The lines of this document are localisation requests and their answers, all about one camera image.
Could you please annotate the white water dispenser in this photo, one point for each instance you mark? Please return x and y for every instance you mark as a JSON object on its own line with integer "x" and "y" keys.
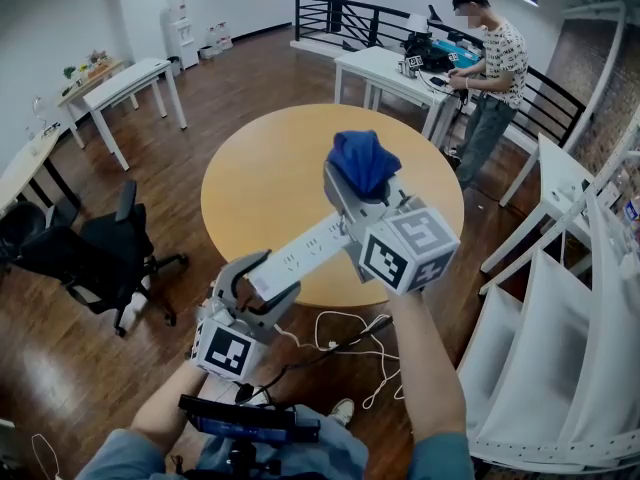
{"x": 181, "y": 33}

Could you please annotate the person's left forearm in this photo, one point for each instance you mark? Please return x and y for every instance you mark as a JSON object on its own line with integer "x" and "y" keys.
{"x": 167, "y": 398}

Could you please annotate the white metal shelving rack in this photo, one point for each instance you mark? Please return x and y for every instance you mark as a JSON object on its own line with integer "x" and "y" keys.
{"x": 545, "y": 358}

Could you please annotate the beige desk with black legs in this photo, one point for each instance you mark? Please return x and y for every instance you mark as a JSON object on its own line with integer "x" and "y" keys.
{"x": 27, "y": 163}

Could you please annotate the potted plants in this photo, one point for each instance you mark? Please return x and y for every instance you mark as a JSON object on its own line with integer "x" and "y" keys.
{"x": 90, "y": 65}

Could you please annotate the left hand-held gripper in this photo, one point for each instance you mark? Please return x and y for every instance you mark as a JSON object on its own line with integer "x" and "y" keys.
{"x": 225, "y": 350}

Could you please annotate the light wooden side table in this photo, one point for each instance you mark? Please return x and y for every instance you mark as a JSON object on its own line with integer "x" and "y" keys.
{"x": 82, "y": 88}

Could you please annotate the white rectangular table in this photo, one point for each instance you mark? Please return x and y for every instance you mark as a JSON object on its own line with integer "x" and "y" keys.
{"x": 375, "y": 65}
{"x": 127, "y": 80}

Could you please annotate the person's right forearm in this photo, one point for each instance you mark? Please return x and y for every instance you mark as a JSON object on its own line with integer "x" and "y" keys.
{"x": 430, "y": 368}

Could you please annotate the round wooden table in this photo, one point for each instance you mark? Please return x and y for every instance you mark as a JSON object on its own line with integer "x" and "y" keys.
{"x": 270, "y": 168}

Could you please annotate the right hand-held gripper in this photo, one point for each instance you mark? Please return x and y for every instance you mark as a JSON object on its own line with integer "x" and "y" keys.
{"x": 410, "y": 253}

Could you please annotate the black equipment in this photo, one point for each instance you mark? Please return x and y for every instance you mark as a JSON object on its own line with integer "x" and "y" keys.
{"x": 417, "y": 50}

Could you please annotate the black chest-mounted device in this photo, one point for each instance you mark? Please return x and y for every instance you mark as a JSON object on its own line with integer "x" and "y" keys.
{"x": 245, "y": 418}

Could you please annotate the blue cloth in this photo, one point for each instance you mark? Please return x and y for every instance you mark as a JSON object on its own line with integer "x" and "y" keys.
{"x": 365, "y": 160}

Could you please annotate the white desk lamp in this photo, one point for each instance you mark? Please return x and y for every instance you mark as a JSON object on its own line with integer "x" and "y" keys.
{"x": 417, "y": 23}

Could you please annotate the bottle with blue label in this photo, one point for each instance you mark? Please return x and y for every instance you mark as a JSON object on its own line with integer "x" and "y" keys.
{"x": 632, "y": 213}

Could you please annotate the black office chair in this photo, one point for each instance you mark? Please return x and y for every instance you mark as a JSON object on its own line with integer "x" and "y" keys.
{"x": 20, "y": 228}
{"x": 110, "y": 253}

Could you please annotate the black chest mount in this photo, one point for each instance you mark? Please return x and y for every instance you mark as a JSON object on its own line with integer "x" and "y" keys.
{"x": 247, "y": 460}

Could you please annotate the blue box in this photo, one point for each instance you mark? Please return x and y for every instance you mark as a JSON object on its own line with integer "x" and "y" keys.
{"x": 457, "y": 53}

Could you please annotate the silver desk lamp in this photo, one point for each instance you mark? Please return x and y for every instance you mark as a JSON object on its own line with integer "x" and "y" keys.
{"x": 39, "y": 110}

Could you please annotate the clear water jug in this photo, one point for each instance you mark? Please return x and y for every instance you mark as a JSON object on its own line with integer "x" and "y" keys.
{"x": 214, "y": 39}
{"x": 226, "y": 35}

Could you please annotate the small trash bin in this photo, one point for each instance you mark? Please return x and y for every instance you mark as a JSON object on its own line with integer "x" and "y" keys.
{"x": 174, "y": 66}

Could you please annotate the person's blue shirt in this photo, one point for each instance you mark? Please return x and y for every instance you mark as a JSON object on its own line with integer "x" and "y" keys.
{"x": 120, "y": 458}

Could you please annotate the small white table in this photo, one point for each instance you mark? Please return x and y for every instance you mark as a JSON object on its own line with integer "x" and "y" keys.
{"x": 555, "y": 168}

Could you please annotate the black metal railing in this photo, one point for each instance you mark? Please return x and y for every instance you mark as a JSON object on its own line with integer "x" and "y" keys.
{"x": 345, "y": 18}

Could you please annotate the person's white shoe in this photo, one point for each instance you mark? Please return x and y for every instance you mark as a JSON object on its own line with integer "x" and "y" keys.
{"x": 343, "y": 410}

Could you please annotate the black pillar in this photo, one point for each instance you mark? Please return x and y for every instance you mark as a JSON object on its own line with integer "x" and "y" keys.
{"x": 338, "y": 3}

